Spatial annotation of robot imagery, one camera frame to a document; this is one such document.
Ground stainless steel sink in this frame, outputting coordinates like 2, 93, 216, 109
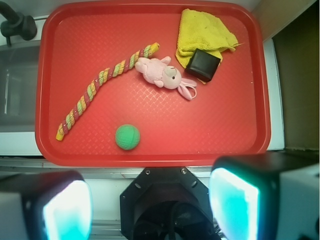
0, 40, 40, 133

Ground yellow cloth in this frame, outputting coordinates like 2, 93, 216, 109
175, 8, 240, 68

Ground black square box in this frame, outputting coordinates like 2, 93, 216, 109
185, 48, 221, 84

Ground multicolored twisted rope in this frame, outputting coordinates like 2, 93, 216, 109
55, 42, 161, 142

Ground green ball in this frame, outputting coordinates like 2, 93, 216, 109
115, 124, 141, 151

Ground red plastic tray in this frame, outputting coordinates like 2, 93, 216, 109
35, 0, 271, 167

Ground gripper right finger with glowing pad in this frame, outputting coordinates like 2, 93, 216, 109
208, 151, 320, 240

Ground pink plush bunny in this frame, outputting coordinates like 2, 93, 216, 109
134, 56, 197, 101

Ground black octagonal mount plate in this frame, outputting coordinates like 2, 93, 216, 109
119, 167, 221, 240

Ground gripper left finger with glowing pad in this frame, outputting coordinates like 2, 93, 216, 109
0, 170, 93, 240

